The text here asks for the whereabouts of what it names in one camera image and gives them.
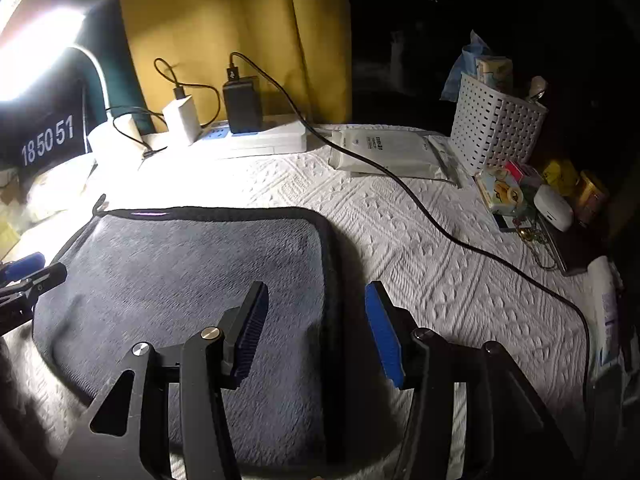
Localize yellow curtain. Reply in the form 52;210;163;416
116;0;354;128

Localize white perforated plastic basket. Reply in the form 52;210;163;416
449;72;549;177

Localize black digital clock display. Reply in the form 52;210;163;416
0;45;108;173

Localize bright desk lamp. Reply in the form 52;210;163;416
0;0;108;111

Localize gold tin can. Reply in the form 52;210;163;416
574;170;610;228

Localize white square adapter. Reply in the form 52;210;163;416
87;117;147;173

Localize white tube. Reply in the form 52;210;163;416
586;255;623;368

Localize black power adapter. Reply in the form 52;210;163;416
222;76;264;135

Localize white charger plug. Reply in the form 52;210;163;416
162;97;202;147

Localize white earbuds case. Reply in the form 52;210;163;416
532;185;574;232

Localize grey towel with black edging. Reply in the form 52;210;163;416
31;194;347;463

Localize pink small box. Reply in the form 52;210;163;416
504;160;545;188

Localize white wet wipes pack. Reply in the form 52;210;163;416
327;127;463;190

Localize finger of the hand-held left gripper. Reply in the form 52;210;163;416
0;262;68;335
0;252;47;283

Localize blue plastic bag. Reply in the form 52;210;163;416
440;30;496;102

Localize pale plastic packet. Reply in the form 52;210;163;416
20;154;98;223

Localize thin black cable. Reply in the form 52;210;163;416
154;57;222;130
104;105;168;161

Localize white power strip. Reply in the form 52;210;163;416
192;116;308;159

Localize dark flat tray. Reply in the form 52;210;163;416
492;212;593;277

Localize thick black cable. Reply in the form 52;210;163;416
226;52;593;411

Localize yellow tissue pack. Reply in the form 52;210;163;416
474;55;514;95

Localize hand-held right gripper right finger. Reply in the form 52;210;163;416
364;281;583;480

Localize yellow cartoon card pack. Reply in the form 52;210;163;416
474;167;530;217

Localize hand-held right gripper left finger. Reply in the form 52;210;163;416
52;280;271;480

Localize white quilted cover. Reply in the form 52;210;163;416
0;122;626;480

